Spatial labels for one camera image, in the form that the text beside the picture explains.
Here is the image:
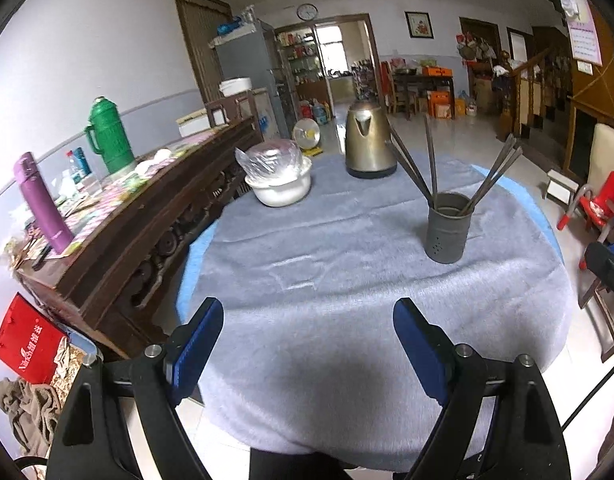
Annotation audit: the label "grey metal chopstick holder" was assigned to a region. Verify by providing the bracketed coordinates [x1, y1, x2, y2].
[427, 192, 475, 264]

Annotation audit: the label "brass electric kettle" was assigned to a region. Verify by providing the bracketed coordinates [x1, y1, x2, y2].
[344, 100, 398, 179]

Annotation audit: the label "wooden staircase railing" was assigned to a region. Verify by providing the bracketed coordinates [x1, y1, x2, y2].
[497, 47, 552, 141]

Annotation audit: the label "cream chair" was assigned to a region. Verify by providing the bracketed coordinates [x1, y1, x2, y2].
[584, 124, 614, 201]

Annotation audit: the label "plastic water bottle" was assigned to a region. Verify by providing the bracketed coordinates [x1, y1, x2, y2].
[66, 147, 90, 186]

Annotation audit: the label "brown wooden door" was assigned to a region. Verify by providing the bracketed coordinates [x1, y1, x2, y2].
[172, 0, 232, 106]

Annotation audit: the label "wooden dining table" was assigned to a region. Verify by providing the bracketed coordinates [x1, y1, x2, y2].
[391, 72, 455, 116]

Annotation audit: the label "wall calendar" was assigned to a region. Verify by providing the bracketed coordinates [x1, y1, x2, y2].
[569, 20, 604, 66]

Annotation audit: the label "dark wooden frame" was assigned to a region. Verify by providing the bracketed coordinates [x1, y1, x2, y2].
[204, 91, 255, 126]

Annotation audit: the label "white plastic basin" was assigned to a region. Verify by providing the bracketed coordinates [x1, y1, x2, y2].
[244, 156, 314, 208]

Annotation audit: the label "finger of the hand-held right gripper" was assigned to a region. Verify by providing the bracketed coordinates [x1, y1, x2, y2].
[586, 242, 614, 306]

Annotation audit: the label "green thermos flask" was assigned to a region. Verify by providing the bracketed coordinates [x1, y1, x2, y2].
[84, 97, 136, 176]

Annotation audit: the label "brown wooden chair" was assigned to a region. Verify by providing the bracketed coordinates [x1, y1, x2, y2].
[578, 280, 614, 363]

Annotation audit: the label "white rice cooker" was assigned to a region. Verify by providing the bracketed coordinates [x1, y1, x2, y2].
[219, 77, 252, 97]

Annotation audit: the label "white foam box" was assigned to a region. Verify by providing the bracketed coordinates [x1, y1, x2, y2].
[176, 110, 210, 137]

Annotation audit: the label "purple thermos bottle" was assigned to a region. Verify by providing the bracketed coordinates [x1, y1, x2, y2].
[13, 152, 74, 254]

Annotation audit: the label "red child's chair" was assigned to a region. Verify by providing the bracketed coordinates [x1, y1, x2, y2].
[557, 171, 614, 271]

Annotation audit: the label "bunch of dark chopsticks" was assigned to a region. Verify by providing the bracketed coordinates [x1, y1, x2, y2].
[384, 114, 524, 216]

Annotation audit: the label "white step stool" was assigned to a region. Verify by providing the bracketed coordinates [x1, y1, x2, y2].
[541, 169, 582, 206]

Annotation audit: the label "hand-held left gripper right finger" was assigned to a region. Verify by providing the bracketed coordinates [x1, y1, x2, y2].
[393, 297, 572, 480]

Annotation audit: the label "person's black trousers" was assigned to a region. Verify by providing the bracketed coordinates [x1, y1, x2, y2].
[249, 447, 348, 480]

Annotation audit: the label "framed wall picture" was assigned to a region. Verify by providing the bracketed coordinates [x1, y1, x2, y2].
[404, 11, 434, 39]

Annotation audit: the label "grey refrigerator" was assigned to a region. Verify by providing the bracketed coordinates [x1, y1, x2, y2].
[209, 20, 298, 138]

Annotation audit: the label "dark carved wooden sideboard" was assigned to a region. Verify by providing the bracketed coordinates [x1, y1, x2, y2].
[14, 115, 265, 361]

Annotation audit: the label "red paper bag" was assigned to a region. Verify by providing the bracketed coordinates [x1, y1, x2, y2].
[0, 292, 68, 386]

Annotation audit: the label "small white fan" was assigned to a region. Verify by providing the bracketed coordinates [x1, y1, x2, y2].
[292, 119, 324, 151]

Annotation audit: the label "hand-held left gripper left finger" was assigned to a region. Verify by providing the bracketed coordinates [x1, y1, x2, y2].
[47, 297, 225, 480]

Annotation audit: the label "brown crumpled cloth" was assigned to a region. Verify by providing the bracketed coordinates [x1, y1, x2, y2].
[0, 377, 62, 456]

